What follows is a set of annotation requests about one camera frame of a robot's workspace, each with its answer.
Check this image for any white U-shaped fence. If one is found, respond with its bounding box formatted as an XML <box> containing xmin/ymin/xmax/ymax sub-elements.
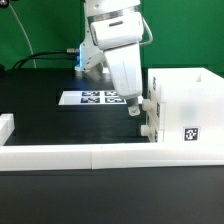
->
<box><xmin>0</xmin><ymin>114</ymin><xmax>224</xmax><ymax>171</ymax></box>

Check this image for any black cable bundle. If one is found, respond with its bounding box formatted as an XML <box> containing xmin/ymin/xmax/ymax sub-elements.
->
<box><xmin>11</xmin><ymin>47</ymin><xmax>81</xmax><ymax>70</ymax></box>

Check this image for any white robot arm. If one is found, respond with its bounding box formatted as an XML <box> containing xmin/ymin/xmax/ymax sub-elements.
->
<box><xmin>76</xmin><ymin>0</ymin><xmax>144</xmax><ymax>116</ymax></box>

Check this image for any white front drawer box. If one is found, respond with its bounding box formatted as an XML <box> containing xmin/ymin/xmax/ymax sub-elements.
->
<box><xmin>140</xmin><ymin>116</ymin><xmax>164</xmax><ymax>143</ymax></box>

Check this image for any white drawer cabinet frame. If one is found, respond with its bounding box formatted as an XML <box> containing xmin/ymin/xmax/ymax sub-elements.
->
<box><xmin>147</xmin><ymin>68</ymin><xmax>224</xmax><ymax>143</ymax></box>

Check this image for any white drawer box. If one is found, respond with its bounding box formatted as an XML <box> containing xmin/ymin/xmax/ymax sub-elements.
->
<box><xmin>142</xmin><ymin>90</ymin><xmax>165</xmax><ymax>121</ymax></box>
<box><xmin>140</xmin><ymin>116</ymin><xmax>164</xmax><ymax>143</ymax></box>

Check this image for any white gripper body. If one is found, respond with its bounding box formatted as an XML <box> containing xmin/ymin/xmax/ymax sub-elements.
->
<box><xmin>104</xmin><ymin>44</ymin><xmax>142</xmax><ymax>99</ymax></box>

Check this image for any grey gripper hose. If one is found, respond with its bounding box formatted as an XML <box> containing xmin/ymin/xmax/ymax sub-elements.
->
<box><xmin>139</xmin><ymin>17</ymin><xmax>154</xmax><ymax>48</ymax></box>

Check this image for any white thin cable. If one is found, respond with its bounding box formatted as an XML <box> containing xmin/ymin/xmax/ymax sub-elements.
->
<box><xmin>9</xmin><ymin>3</ymin><xmax>38</xmax><ymax>69</ymax></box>

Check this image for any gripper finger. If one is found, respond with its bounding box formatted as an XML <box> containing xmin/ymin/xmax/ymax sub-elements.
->
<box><xmin>127</xmin><ymin>98</ymin><xmax>140</xmax><ymax>116</ymax></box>

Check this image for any white fiducial marker sheet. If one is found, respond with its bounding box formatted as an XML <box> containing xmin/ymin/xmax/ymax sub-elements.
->
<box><xmin>59</xmin><ymin>90</ymin><xmax>126</xmax><ymax>106</ymax></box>

